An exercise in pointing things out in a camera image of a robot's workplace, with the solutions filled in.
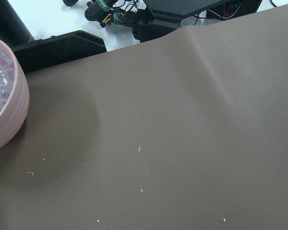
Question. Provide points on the black flat device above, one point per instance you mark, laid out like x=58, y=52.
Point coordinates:
x=44, y=53

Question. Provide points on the black angular equipment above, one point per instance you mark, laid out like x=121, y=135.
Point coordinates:
x=161, y=17

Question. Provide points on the pink ice bowl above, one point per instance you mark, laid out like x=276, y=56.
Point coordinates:
x=15, y=110

